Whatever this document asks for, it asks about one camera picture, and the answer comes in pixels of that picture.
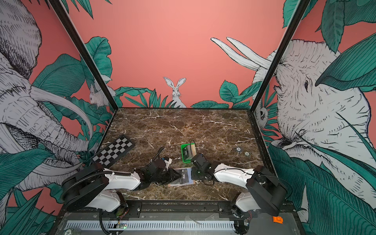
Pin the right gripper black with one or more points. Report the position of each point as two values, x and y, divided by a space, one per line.
194 174

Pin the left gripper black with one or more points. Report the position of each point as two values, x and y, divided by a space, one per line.
172 175

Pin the green plastic tray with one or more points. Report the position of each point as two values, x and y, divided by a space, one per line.
185 154

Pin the tan leather card holder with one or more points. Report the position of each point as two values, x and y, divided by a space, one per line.
176 182

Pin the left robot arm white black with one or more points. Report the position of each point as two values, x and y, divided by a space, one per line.
98 187

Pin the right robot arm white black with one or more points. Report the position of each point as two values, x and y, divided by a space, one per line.
265 191

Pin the stack of credit cards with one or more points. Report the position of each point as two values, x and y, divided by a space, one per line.
191 150

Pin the checkerboard calibration plate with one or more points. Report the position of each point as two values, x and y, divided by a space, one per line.
109 155

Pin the small green circuit board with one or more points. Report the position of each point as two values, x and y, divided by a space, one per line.
122 226

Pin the orange connector block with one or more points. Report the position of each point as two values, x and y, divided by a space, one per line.
278 219

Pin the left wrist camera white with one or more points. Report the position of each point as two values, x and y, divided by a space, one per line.
167 161

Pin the black mounting rail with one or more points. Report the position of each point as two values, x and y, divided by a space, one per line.
225 209

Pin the white slotted cable duct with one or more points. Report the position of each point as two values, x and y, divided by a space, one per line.
153 225

